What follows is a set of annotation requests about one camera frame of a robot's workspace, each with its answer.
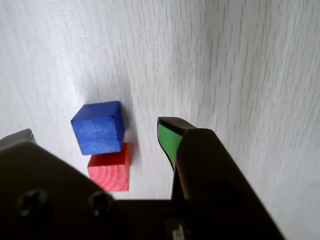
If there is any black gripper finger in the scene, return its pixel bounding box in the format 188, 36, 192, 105
157, 116, 287, 240
0, 128, 128, 240

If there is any red wooden cube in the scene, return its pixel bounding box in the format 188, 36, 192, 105
87, 142, 131, 193

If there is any blue wooden cube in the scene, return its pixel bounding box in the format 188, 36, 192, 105
71, 100, 125, 156

